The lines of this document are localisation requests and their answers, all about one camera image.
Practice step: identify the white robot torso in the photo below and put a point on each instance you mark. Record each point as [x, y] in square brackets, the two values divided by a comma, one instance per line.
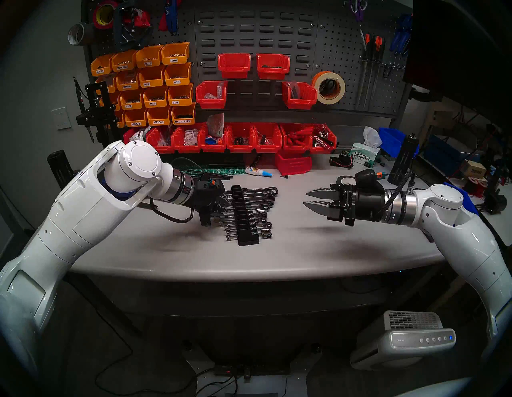
[432, 390]

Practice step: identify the blue plastic bin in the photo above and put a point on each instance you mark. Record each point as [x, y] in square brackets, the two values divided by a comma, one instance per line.
[466, 200]
[390, 140]

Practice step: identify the orange bin labelled M4-6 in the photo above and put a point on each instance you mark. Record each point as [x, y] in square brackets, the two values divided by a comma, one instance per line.
[152, 80]

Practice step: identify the red and yellow tape roll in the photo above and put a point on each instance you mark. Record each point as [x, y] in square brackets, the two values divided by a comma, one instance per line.
[97, 16]

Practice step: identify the orange bin labelled M4X4X6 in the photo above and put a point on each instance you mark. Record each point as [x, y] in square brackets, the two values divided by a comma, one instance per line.
[128, 84]

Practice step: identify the orange bin labelled M2.5-6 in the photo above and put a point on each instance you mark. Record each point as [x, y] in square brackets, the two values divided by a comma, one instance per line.
[135, 121]

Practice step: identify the black power strip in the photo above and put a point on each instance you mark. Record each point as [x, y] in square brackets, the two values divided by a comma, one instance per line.
[252, 370]

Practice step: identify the orange bin labelled M3-12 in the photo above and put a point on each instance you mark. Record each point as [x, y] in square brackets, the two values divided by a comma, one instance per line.
[131, 103]

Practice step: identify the black soldering press stand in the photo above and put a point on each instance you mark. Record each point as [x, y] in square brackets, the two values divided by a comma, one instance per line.
[100, 118]

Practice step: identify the orange bin labelled M4-0.7X6 HEX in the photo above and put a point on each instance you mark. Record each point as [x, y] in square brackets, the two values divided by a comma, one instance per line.
[183, 117]

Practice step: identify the black desk device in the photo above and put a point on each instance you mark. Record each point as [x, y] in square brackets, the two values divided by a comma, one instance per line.
[496, 202]

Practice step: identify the chrome ratcheting combination wrench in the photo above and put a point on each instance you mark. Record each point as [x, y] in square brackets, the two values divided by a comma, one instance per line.
[267, 202]
[267, 226]
[262, 215]
[267, 232]
[270, 197]
[262, 208]
[262, 220]

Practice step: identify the small cardboard box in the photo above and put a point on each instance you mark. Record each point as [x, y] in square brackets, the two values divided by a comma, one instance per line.
[474, 170]

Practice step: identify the orange bin labelled M3-6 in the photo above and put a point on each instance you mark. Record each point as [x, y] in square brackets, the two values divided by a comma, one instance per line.
[180, 99]

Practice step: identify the Kimtech tissue box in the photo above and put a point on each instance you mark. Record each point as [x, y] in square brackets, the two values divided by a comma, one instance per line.
[364, 156]

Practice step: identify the orange bin labelled M3-8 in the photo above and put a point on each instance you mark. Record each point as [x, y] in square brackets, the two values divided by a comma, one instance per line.
[156, 101]

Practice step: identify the green cutting mat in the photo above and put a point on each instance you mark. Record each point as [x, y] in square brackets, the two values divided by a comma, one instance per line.
[236, 171]

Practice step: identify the black cylindrical bottle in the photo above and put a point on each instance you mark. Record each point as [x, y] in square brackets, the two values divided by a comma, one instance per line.
[402, 162]

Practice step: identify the black metal clamp tool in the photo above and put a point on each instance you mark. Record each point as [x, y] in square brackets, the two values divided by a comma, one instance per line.
[122, 38]

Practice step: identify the longest chrome ratcheting wrench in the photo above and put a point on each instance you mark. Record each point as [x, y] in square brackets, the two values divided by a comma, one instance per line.
[272, 191]

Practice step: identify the black wrench holder rack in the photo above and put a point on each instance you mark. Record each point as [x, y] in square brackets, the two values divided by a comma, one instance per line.
[248, 241]

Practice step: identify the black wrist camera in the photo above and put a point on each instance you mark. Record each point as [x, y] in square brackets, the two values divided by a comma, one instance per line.
[216, 187]
[366, 178]

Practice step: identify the white glue bottle blue cap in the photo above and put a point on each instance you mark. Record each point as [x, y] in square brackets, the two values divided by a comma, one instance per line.
[254, 171]

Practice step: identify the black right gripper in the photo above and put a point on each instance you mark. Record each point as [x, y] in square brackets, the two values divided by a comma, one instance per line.
[368, 204]

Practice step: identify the orange bin labelled M3X5X4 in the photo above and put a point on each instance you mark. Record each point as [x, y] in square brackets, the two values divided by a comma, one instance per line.
[101, 67]

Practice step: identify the white wall light switch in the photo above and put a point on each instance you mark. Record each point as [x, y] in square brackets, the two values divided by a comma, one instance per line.
[60, 118]

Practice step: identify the orange plastic parts bin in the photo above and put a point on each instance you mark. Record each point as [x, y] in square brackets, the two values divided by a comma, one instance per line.
[114, 105]
[120, 121]
[108, 88]

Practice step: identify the black perforated cylinder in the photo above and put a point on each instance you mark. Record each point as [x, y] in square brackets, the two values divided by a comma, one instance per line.
[60, 168]

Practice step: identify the white air purifier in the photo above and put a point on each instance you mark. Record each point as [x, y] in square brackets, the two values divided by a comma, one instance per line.
[412, 342]

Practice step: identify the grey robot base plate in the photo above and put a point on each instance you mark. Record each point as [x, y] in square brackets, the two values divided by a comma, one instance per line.
[292, 384]

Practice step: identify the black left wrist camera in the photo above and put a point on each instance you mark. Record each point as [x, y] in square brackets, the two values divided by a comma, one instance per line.
[216, 187]

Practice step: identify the dark grey pegboard tool panel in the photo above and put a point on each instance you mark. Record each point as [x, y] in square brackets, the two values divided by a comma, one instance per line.
[266, 32]

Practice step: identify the black soldering iron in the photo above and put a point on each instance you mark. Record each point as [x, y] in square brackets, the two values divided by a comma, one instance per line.
[80, 100]

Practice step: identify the red pouch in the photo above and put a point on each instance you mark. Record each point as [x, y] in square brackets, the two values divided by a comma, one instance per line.
[142, 18]

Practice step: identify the orange bin labelled M3X6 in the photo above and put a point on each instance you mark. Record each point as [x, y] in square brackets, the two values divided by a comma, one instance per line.
[174, 60]

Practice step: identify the dark blue storage crate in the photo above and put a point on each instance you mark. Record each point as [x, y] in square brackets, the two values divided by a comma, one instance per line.
[442, 156]

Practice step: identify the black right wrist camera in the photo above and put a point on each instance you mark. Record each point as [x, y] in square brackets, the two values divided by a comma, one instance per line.
[366, 178]

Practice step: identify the small blue plastic cap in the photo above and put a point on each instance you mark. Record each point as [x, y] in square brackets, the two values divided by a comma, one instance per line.
[211, 140]

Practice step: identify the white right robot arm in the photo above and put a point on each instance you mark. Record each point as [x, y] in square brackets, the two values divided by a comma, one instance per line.
[472, 240]

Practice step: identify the grey duct tape roll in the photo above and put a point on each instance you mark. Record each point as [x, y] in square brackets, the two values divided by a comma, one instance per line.
[90, 34]

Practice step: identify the red plastic parts bin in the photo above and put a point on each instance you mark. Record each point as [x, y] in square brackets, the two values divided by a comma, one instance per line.
[126, 135]
[293, 167]
[186, 149]
[240, 149]
[234, 71]
[299, 104]
[332, 151]
[272, 72]
[166, 150]
[211, 103]
[296, 150]
[213, 149]
[267, 149]

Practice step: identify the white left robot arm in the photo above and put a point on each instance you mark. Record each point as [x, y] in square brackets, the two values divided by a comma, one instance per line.
[80, 216]

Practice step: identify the orange bin labelled M3-4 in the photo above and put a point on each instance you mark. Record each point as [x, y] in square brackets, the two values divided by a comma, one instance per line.
[177, 79]

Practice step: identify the cream masking tape roll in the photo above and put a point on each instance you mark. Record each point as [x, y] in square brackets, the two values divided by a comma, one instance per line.
[328, 101]

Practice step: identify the clear plastic parts bag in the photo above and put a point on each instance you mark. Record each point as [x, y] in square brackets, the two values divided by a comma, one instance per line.
[216, 91]
[140, 134]
[164, 141]
[191, 138]
[294, 90]

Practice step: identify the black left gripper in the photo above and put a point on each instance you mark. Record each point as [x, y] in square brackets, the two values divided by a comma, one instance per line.
[206, 202]

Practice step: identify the black monitor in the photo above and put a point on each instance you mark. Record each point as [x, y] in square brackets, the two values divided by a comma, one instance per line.
[468, 48]

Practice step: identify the orange bin labelled M3X8 BAD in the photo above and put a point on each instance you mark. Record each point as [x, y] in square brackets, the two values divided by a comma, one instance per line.
[123, 63]

